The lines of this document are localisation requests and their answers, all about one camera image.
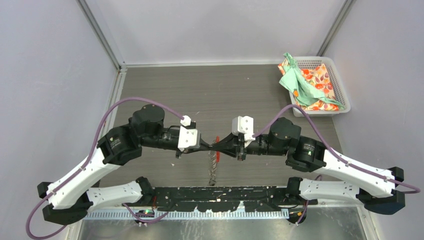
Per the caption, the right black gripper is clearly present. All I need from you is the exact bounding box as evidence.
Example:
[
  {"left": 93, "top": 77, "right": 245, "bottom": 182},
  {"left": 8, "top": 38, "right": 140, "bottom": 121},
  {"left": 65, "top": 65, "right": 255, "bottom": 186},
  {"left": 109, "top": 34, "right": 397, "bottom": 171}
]
[{"left": 210, "top": 130, "right": 288, "bottom": 161}]

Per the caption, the red handled metal keyring holder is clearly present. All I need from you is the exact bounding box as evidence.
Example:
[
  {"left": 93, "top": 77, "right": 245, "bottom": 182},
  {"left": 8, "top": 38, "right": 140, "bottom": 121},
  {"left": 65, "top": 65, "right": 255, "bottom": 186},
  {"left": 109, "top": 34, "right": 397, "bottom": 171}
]
[{"left": 208, "top": 150, "right": 221, "bottom": 187}]

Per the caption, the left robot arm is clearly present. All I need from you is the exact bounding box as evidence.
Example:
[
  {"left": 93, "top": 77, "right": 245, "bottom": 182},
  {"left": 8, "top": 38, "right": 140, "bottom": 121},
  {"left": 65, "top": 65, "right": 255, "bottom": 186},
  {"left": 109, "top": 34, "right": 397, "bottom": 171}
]
[{"left": 37, "top": 104, "right": 210, "bottom": 226}]

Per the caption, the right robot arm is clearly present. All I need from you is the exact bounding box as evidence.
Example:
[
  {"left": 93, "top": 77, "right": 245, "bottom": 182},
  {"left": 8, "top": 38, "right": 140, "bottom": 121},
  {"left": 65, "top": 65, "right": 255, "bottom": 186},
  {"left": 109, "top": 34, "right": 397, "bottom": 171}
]
[{"left": 211, "top": 116, "right": 406, "bottom": 215}]

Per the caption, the green cloth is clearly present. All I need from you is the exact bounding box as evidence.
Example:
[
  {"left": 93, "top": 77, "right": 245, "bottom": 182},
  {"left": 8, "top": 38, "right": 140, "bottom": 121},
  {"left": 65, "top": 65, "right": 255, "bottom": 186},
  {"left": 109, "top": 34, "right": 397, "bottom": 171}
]
[{"left": 278, "top": 52, "right": 345, "bottom": 109}]

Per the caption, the white plastic basket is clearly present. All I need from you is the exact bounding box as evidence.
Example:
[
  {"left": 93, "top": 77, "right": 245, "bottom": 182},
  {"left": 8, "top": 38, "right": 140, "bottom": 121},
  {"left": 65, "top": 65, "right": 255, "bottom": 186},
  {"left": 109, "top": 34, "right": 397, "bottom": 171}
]
[{"left": 290, "top": 56, "right": 351, "bottom": 117}]

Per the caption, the orange patterned cloth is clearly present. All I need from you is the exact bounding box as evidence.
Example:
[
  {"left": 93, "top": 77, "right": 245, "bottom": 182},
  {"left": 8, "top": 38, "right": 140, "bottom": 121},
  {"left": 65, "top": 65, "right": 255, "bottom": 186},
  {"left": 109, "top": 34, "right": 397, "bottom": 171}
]
[{"left": 277, "top": 57, "right": 339, "bottom": 112}]

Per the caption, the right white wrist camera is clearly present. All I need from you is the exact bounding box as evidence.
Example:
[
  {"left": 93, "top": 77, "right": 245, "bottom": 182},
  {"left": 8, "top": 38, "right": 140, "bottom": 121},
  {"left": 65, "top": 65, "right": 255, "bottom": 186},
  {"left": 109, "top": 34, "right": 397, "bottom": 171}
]
[{"left": 231, "top": 116, "right": 255, "bottom": 147}]

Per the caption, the aluminium rail frame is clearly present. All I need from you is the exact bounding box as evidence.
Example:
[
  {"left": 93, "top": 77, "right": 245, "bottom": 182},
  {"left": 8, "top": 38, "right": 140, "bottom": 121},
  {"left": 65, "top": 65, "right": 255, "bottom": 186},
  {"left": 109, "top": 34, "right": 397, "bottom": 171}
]
[{"left": 74, "top": 187, "right": 371, "bottom": 210}]

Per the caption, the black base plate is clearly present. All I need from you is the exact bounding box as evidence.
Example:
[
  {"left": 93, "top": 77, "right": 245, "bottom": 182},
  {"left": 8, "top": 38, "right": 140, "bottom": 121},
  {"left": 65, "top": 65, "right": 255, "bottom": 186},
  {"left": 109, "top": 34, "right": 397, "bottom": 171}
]
[{"left": 128, "top": 186, "right": 306, "bottom": 213}]

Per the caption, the white slotted cable duct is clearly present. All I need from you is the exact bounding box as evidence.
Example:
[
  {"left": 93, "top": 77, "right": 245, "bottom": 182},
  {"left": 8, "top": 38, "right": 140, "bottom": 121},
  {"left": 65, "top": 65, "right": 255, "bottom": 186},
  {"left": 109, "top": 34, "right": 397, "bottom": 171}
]
[{"left": 83, "top": 208, "right": 289, "bottom": 220}]

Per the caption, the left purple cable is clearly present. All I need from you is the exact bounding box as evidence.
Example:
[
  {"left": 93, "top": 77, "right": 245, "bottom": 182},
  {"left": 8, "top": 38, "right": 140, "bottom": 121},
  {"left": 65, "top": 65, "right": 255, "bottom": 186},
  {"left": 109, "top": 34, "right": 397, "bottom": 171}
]
[{"left": 25, "top": 96, "right": 186, "bottom": 240}]

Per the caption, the purple cable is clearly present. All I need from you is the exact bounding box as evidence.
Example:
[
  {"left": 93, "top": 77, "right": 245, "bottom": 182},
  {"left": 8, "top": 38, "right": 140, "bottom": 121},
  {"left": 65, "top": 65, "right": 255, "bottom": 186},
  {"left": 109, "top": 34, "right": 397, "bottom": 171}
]
[
  {"left": 25, "top": 96, "right": 186, "bottom": 240},
  {"left": 252, "top": 104, "right": 422, "bottom": 226}
]

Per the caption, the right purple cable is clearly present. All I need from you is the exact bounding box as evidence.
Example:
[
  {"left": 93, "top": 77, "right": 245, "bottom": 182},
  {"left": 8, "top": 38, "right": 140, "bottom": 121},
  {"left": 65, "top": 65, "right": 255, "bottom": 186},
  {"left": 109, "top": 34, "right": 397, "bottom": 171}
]
[{"left": 252, "top": 104, "right": 422, "bottom": 226}]

